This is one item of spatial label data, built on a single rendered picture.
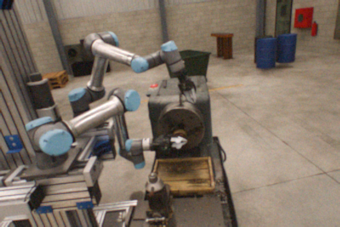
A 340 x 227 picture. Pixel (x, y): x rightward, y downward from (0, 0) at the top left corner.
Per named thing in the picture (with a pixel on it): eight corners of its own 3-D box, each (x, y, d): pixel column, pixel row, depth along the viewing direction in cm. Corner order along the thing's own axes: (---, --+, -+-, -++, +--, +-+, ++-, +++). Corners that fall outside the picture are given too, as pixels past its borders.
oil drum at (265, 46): (252, 66, 756) (252, 39, 722) (268, 64, 762) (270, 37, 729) (261, 70, 701) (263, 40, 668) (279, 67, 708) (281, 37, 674)
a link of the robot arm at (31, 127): (54, 135, 118) (46, 112, 113) (64, 142, 109) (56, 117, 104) (30, 145, 111) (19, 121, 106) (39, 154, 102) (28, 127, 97)
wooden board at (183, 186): (156, 164, 152) (155, 159, 150) (210, 161, 147) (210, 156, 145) (149, 196, 124) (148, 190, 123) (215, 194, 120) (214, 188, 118)
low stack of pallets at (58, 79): (48, 84, 905) (44, 73, 889) (70, 80, 919) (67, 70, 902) (38, 92, 791) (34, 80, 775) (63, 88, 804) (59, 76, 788)
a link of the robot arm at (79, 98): (68, 110, 155) (62, 91, 150) (84, 104, 165) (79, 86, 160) (79, 112, 149) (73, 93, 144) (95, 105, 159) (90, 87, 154)
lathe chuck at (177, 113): (158, 142, 163) (157, 102, 150) (202, 144, 160) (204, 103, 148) (157, 149, 154) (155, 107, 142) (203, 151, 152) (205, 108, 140)
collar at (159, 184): (147, 179, 98) (146, 174, 97) (164, 178, 97) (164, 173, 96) (143, 192, 91) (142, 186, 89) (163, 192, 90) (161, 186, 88)
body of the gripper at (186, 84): (181, 94, 120) (172, 74, 117) (181, 90, 128) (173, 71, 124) (194, 89, 119) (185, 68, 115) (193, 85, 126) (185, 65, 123)
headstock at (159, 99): (160, 116, 227) (155, 79, 212) (207, 113, 221) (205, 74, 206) (150, 147, 173) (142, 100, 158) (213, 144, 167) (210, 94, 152)
